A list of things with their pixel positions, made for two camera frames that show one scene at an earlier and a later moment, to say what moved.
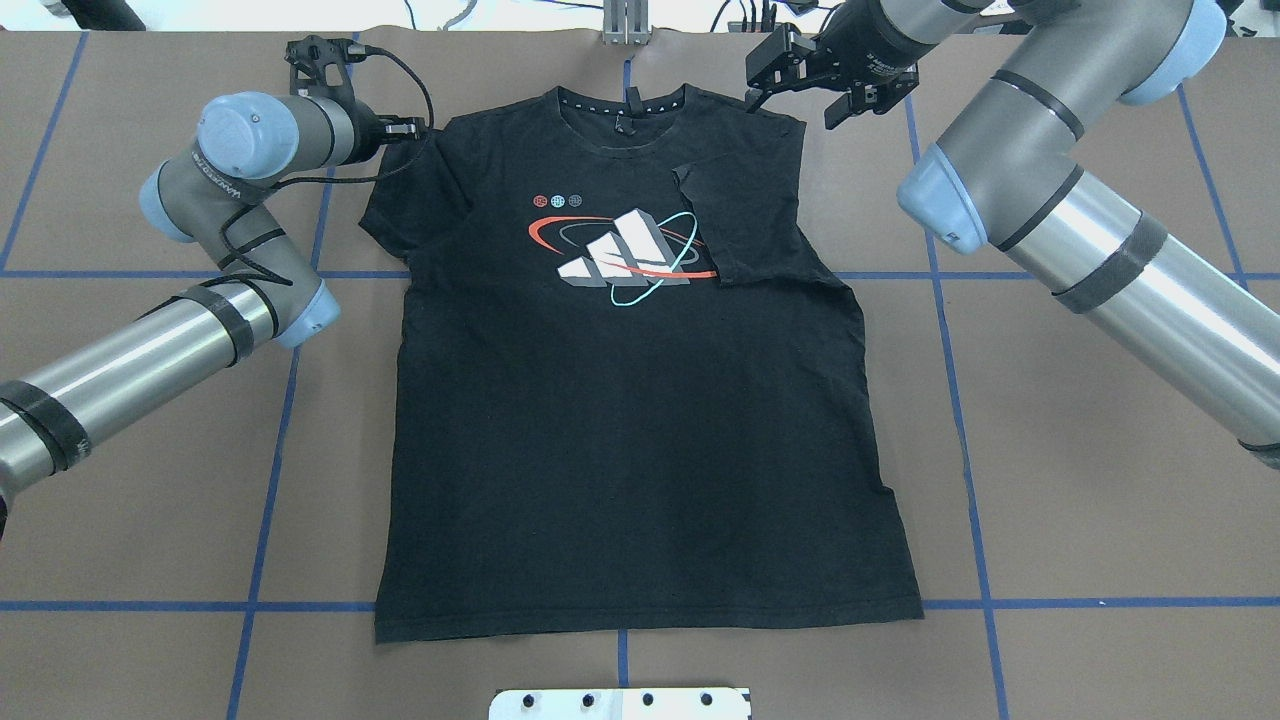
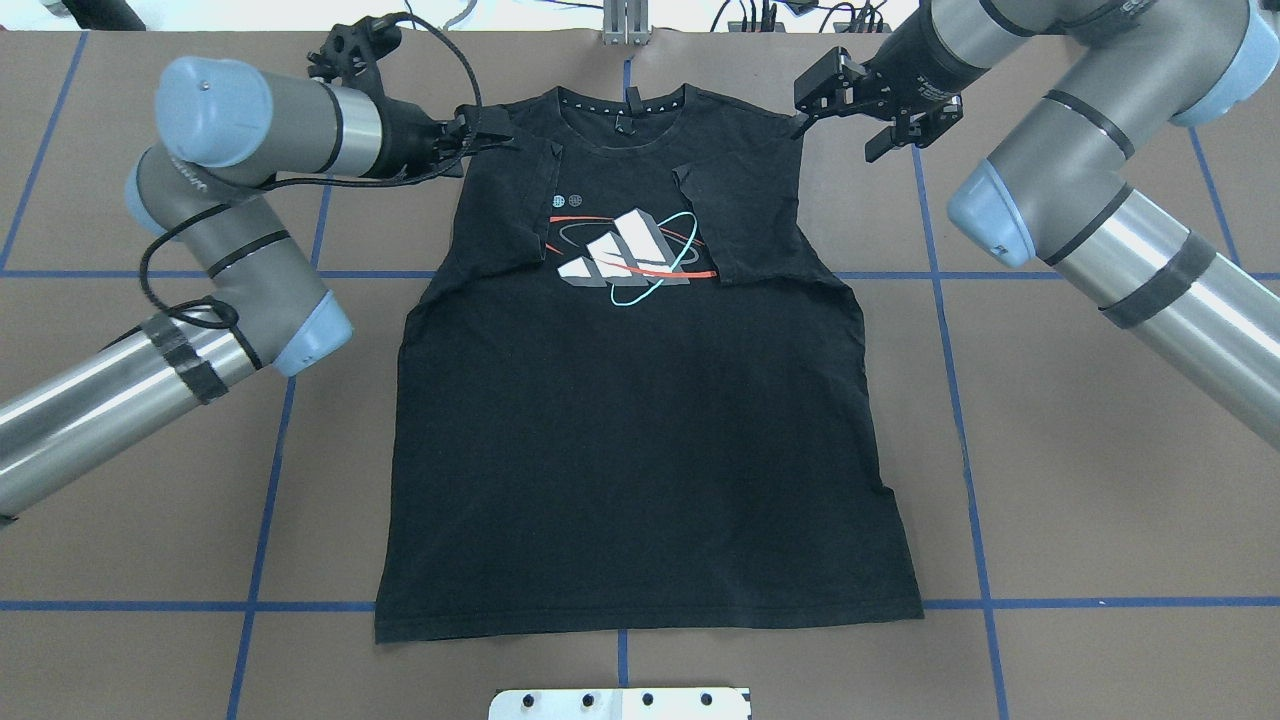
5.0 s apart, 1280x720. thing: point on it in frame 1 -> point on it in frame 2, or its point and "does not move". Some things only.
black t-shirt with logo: x=629 y=392 does not move
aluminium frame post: x=626 y=22 does not move
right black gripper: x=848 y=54 -> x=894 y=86
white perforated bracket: x=620 y=704 does not move
